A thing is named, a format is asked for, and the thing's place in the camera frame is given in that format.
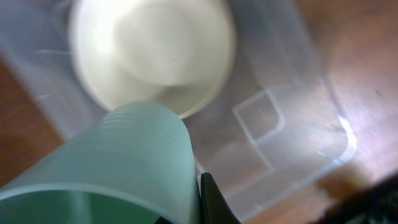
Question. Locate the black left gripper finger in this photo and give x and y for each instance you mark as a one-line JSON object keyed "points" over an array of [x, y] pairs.
{"points": [[209, 205]]}

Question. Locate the mint green plastic cup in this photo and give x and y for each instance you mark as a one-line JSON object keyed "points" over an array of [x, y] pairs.
{"points": [[135, 166]]}

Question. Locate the cream plate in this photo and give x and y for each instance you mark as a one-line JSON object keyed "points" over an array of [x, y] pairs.
{"points": [[176, 53]]}

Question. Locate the clear plastic storage container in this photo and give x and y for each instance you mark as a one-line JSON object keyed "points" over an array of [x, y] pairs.
{"points": [[276, 127]]}

